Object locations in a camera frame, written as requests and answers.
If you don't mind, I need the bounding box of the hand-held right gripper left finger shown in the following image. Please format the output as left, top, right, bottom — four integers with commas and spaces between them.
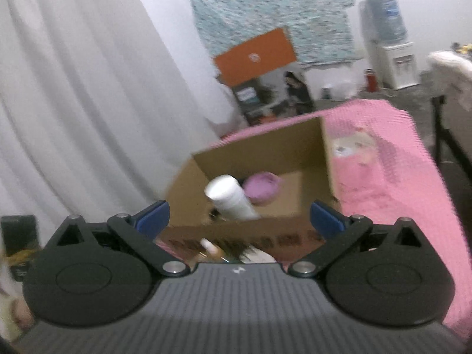
55, 200, 189, 278

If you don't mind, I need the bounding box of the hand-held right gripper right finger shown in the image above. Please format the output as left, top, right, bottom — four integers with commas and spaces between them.
288, 201, 425, 278

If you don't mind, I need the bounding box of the clear dropper bottle green label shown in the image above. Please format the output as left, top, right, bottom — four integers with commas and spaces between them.
200, 238, 227, 263

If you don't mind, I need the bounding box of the white charger plug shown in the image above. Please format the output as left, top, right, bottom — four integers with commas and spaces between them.
238, 245, 276, 265

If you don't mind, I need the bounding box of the white plastic jar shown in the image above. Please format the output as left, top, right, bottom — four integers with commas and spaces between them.
204, 174, 261, 222

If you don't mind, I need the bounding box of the brown cardboard box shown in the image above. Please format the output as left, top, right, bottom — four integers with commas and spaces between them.
158, 116, 342, 265

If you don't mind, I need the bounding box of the purple plastic bowl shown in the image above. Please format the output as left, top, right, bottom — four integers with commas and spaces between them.
244, 171, 283, 206

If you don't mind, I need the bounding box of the pink printed packet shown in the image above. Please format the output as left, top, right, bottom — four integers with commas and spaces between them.
329, 128, 381, 167

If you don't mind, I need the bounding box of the pink checkered tablecloth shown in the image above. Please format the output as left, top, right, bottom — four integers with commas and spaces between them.
219, 99, 472, 340

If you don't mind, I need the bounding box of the white plastic bag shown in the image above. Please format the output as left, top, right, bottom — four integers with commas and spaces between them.
320, 80, 357, 100

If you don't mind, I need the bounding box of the black box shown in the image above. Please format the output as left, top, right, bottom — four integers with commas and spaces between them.
0, 214, 41, 281

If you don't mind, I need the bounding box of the white curtain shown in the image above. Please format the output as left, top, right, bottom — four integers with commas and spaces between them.
0, 0, 224, 238

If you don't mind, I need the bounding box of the black stand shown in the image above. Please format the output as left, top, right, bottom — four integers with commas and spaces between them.
429, 95, 466, 167

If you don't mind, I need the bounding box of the red thermos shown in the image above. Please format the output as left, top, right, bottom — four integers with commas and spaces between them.
365, 68, 379, 92

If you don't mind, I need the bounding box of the white water dispenser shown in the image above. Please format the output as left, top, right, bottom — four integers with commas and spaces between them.
373, 40, 421, 91

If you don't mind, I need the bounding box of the orange board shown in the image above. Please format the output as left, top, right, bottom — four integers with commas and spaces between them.
213, 26, 317, 127

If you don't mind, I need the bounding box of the blue water jug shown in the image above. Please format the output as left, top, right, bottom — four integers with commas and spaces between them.
364, 0, 408, 43

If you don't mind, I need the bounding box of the teal mosaic wall hanging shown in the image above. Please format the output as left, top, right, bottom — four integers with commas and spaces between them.
184, 0, 364, 68

